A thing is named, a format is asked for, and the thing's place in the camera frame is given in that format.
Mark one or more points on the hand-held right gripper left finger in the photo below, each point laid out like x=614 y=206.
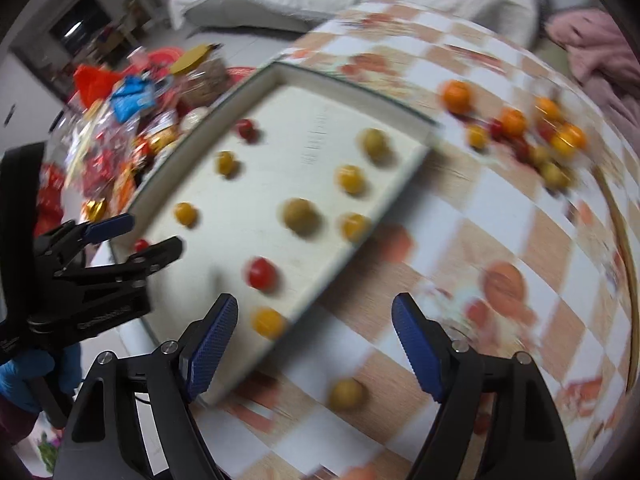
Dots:
x=212 y=340

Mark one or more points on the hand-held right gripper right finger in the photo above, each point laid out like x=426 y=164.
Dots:
x=415 y=345

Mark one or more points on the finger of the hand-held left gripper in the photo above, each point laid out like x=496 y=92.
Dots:
x=110 y=226
x=155 y=256

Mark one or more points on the red cherry tomato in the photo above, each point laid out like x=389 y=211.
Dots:
x=141 y=245
x=522 y=149
x=261 y=272
x=496 y=130
x=245 y=129

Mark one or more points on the yellow cherry tomato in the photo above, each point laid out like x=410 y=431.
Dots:
x=477 y=136
x=226 y=162
x=185 y=213
x=351 y=178
x=268 y=321
x=355 y=225

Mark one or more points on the tan longan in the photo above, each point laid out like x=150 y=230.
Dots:
x=374 y=142
x=540 y=156
x=300 y=215
x=556 y=175

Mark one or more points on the white box tray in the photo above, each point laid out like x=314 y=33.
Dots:
x=300 y=110

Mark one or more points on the person's left hand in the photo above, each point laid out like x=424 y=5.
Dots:
x=22 y=375

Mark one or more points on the pile of snack packets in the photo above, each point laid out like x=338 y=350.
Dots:
x=125 y=125

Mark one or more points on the checkered patterned tablecloth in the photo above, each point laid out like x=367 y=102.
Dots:
x=475 y=220

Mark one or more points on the clear glass bowl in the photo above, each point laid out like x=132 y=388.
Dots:
x=585 y=120

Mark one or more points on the pink fleece blanket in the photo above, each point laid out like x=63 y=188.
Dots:
x=600 y=45

